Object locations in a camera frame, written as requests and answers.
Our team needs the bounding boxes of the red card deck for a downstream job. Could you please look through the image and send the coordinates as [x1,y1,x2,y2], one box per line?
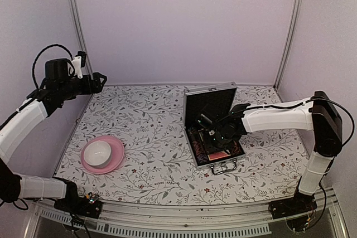
[208,151,230,161]

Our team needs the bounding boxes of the front aluminium rail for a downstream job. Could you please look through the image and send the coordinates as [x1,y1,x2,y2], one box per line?
[25,189,350,237]

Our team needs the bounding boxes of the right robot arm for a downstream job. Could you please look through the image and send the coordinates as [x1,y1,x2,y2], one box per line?
[195,91,342,213]

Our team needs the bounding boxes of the right aluminium frame post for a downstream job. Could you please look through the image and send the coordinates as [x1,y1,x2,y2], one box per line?
[274,0,302,90]

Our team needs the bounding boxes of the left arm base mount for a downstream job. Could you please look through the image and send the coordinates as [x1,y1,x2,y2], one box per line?
[54,193,103,219]

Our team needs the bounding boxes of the aluminium frame post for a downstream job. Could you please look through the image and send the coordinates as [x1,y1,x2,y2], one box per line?
[62,0,94,76]
[274,0,302,90]

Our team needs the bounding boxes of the white bowl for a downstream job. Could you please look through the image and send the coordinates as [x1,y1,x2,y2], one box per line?
[83,140,112,168]

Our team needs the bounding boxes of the aluminium poker case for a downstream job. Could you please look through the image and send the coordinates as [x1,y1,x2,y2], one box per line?
[183,82,247,176]

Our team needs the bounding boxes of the pink plate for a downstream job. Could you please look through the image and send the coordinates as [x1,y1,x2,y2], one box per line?
[81,135,125,174]

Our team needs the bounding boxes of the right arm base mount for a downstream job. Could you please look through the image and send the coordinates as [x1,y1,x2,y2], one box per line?
[268,192,317,219]

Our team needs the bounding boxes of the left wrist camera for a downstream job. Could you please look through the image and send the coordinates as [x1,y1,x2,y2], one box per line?
[68,51,86,79]

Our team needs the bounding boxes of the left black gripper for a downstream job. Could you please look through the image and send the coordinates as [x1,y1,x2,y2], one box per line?
[59,71,108,100]

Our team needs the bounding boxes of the white dealer button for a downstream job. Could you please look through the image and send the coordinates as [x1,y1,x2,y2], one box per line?
[152,180,166,190]

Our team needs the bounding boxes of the left black cable loop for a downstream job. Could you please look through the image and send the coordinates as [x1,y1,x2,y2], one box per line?
[31,43,73,90]

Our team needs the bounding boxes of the left aluminium frame post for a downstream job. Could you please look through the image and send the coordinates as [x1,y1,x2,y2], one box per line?
[62,0,94,76]

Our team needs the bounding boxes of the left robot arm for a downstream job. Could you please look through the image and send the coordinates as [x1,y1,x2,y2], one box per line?
[1,56,107,213]

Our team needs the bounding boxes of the orange black chip roll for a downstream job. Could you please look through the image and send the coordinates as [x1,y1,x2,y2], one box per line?
[230,141,242,156]

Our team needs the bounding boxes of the chip row in case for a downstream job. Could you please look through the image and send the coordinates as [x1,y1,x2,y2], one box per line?
[189,128,209,166]

